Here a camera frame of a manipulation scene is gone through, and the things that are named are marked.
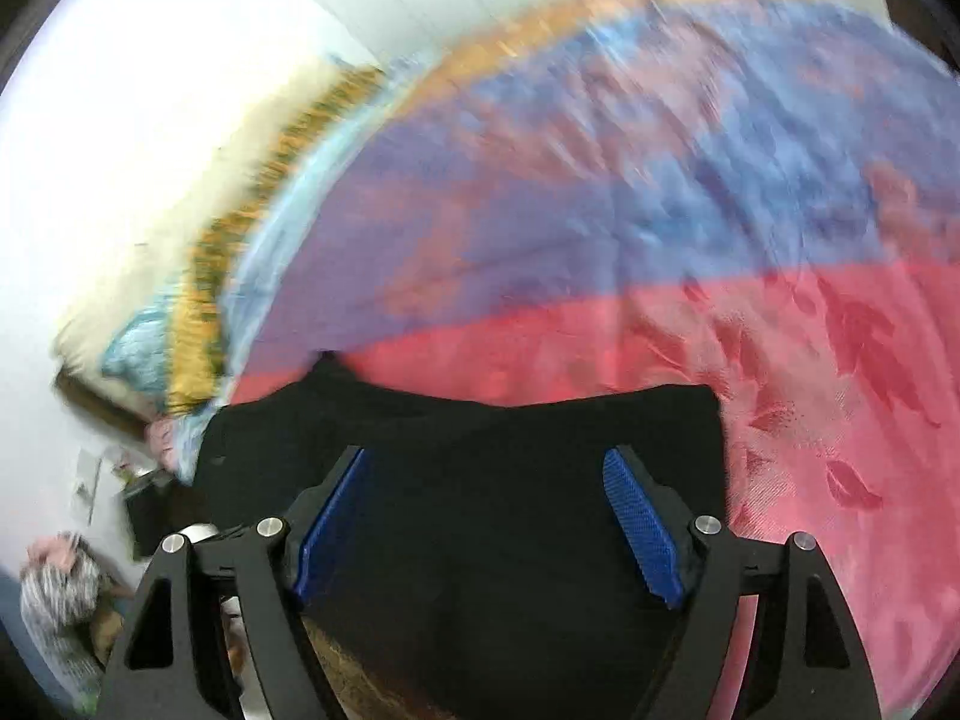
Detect black pants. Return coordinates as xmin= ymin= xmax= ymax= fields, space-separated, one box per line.
xmin=194 ymin=355 xmax=727 ymax=718

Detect patterned floor rug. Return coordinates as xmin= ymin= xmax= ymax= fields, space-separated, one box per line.
xmin=224 ymin=613 xmax=452 ymax=720

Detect orange green floral blanket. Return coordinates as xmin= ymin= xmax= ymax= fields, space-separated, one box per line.
xmin=164 ymin=65 xmax=387 ymax=415

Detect teal patterned pillow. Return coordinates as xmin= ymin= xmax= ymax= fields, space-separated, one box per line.
xmin=101 ymin=291 xmax=174 ymax=413

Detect cream pillow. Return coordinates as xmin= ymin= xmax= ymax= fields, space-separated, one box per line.
xmin=53 ymin=59 xmax=353 ymax=419

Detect pink blue satin bedspread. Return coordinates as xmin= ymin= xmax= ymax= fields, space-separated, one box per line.
xmin=161 ymin=0 xmax=958 ymax=718

